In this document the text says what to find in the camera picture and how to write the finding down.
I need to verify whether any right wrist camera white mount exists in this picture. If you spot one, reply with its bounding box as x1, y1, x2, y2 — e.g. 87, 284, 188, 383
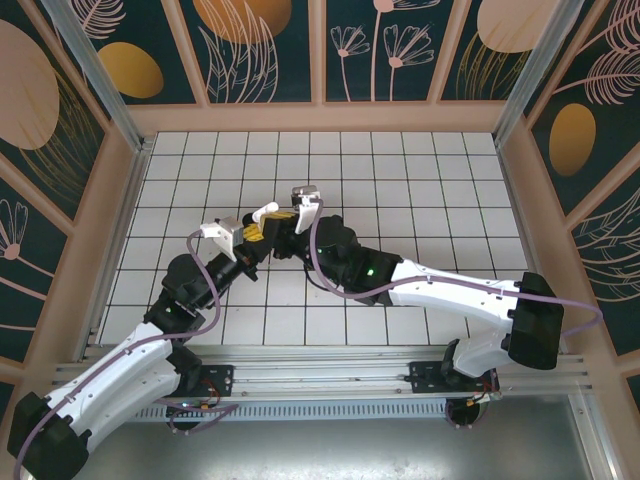
290, 184, 325, 235

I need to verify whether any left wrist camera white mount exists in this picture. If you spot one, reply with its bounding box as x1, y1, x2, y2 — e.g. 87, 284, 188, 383
199, 215, 247, 262

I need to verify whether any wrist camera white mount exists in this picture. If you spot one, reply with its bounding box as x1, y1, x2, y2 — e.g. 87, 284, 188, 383
290, 184, 325, 235
199, 215, 247, 262

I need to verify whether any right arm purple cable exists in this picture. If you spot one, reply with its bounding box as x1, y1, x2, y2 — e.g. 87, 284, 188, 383
309, 198, 605, 401

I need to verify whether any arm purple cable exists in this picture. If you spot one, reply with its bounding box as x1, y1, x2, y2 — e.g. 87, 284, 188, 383
12, 230, 242, 476
309, 198, 605, 401

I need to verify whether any grey slotted cable duct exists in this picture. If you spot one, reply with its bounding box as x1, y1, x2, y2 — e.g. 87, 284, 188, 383
67, 398, 451, 422

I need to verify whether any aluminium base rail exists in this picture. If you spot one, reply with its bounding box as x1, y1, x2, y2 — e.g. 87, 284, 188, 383
47, 349, 596, 404

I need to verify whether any aluminium corner post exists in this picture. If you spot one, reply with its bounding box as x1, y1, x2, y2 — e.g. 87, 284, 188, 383
492, 0, 586, 147
42, 0, 152, 154

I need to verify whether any aluminium side rail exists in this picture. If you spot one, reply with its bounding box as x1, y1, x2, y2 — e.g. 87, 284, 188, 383
494, 139, 571, 359
74, 139, 154, 364

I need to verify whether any small wired connector board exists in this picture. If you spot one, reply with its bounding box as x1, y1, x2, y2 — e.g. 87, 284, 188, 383
164, 384, 224, 419
467, 374, 501, 407

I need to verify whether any grey metal sheet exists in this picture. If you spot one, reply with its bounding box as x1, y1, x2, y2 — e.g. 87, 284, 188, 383
27, 417, 614, 480

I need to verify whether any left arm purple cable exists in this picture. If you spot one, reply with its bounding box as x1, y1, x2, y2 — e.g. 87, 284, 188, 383
12, 230, 242, 476

